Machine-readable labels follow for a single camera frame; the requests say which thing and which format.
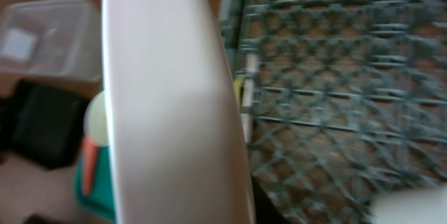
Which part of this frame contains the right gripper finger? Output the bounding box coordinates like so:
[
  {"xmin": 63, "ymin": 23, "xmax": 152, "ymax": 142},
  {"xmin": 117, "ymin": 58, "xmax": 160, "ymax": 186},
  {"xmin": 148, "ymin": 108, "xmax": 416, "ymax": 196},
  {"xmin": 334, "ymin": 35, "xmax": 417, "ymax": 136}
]
[{"xmin": 251, "ymin": 175, "xmax": 290, "ymax": 224}]

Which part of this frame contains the pink round plate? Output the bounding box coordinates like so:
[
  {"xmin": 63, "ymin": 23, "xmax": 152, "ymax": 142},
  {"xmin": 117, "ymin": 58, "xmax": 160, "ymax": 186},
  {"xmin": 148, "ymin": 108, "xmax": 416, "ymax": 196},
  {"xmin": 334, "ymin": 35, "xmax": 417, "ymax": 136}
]
[{"xmin": 102, "ymin": 0, "xmax": 256, "ymax": 224}]

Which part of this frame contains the yellow plastic spoon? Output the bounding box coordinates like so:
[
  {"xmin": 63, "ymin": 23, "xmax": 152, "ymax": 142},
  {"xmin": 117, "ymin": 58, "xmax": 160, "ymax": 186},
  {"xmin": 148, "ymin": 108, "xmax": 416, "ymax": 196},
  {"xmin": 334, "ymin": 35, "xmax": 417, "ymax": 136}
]
[{"xmin": 233, "ymin": 75, "xmax": 245, "ymax": 110}]

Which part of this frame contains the white cup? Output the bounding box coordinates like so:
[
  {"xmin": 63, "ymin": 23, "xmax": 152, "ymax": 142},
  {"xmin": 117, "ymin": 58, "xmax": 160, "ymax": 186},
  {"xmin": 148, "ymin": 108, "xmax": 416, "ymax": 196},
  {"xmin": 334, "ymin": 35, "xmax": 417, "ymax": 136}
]
[{"xmin": 368, "ymin": 184, "xmax": 446, "ymax": 224}]

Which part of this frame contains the orange carrot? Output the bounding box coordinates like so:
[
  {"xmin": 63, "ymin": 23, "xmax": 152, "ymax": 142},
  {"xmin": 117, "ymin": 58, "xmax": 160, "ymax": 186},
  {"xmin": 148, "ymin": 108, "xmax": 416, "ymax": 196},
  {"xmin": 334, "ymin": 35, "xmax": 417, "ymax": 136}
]
[{"xmin": 81, "ymin": 135, "xmax": 100, "ymax": 196}]

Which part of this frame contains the green bowl with nuts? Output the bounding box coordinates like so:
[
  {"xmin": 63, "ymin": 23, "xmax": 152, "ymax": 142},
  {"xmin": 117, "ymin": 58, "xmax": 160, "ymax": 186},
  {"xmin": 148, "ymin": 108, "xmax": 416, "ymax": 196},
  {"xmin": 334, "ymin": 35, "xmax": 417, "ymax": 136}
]
[{"xmin": 84, "ymin": 91, "xmax": 108, "ymax": 147}]

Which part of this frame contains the grey dishwasher rack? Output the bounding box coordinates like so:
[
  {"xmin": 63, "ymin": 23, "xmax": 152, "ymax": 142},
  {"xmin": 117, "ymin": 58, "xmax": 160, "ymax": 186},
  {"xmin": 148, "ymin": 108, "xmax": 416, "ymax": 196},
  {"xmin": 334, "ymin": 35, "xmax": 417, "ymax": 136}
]
[{"xmin": 219, "ymin": 0, "xmax": 446, "ymax": 223}]

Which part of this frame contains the teal plastic tray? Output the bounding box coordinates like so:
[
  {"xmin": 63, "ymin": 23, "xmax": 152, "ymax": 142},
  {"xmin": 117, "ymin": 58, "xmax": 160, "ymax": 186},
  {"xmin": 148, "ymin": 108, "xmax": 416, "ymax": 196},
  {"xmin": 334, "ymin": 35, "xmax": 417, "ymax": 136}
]
[{"xmin": 74, "ymin": 147, "xmax": 115, "ymax": 223}]

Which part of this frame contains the black plastic tray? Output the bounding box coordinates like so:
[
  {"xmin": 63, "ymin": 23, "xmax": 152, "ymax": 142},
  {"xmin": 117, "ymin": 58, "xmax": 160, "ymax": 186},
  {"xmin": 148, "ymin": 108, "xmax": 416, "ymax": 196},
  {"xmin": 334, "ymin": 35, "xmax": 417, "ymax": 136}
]
[{"xmin": 1, "ymin": 80, "xmax": 89, "ymax": 170}]

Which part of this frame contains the clear plastic bin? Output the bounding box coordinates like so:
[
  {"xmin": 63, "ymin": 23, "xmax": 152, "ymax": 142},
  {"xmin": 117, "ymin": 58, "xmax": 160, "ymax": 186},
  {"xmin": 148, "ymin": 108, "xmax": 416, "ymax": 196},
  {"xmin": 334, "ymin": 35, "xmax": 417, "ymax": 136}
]
[{"xmin": 1, "ymin": 0, "xmax": 102, "ymax": 82}]

